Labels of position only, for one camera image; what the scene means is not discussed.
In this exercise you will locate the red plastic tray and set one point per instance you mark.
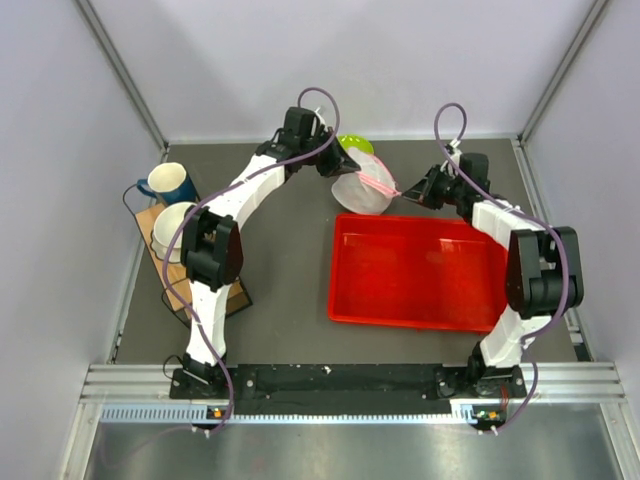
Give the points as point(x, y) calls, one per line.
point(415, 272)

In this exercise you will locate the aluminium frame rail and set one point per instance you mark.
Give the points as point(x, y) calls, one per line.
point(140, 394)

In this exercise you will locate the blue mug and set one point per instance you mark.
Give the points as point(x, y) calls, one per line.
point(169, 183)

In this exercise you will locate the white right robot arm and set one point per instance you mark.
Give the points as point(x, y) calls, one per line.
point(512, 270)

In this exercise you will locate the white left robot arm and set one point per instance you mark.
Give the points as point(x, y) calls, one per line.
point(211, 249)

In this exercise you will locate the wooden wire rack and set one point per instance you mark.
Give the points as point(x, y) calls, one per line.
point(238, 298)

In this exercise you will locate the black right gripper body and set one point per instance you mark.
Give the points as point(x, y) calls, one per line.
point(446, 190)

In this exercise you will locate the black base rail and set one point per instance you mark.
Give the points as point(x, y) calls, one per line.
point(347, 389)

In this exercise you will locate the white ceramic bowl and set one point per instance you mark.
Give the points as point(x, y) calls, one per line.
point(168, 221)

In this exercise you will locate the white mesh laundry bag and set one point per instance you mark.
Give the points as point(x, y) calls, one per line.
point(368, 191)

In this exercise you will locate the green plastic bowl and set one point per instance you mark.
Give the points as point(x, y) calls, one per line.
point(355, 141)

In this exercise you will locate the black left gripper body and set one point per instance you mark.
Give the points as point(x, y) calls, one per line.
point(319, 137)

